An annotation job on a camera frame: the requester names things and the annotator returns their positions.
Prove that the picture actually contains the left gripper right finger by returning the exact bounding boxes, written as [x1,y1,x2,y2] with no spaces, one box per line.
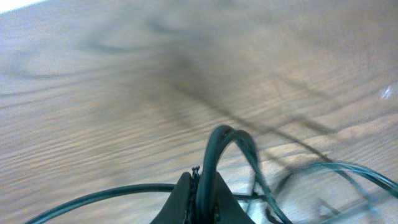
[214,172,255,224]

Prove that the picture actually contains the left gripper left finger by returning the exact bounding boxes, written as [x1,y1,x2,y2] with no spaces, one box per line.
[150,172,192,224]

